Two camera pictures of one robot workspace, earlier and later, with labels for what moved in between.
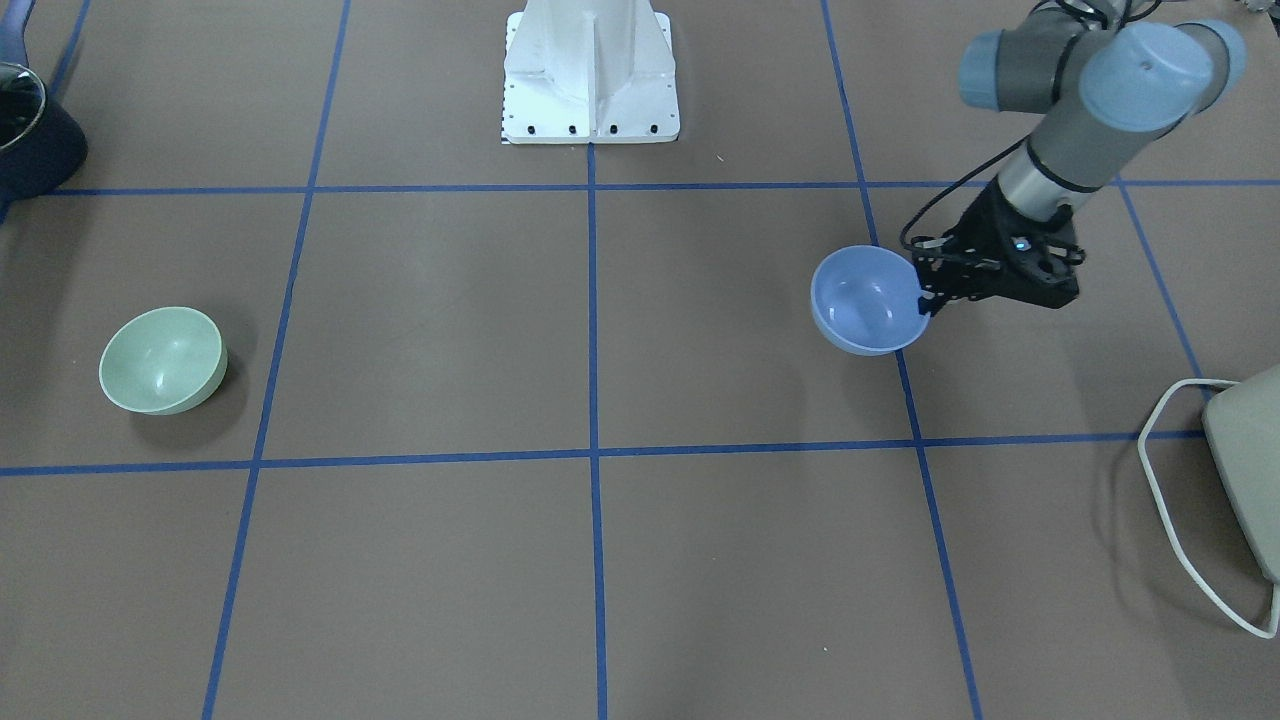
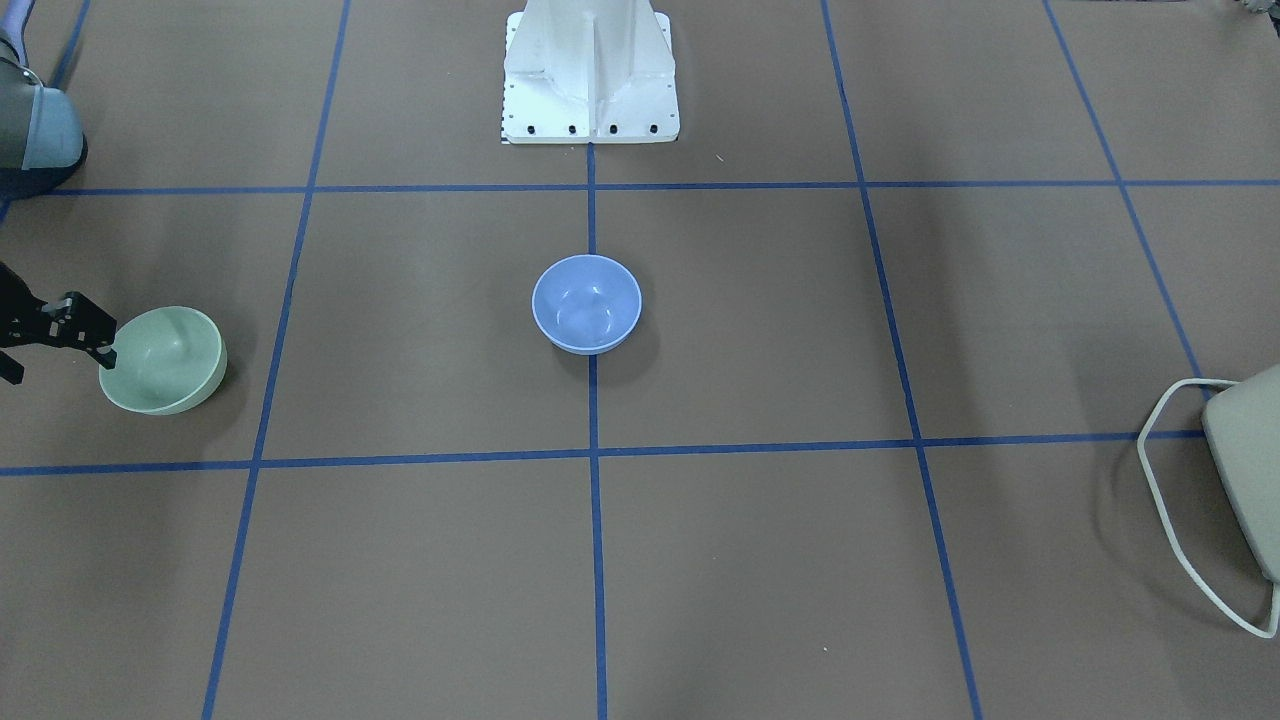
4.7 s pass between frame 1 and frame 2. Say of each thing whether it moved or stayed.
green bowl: stayed
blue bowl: moved
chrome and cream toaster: stayed
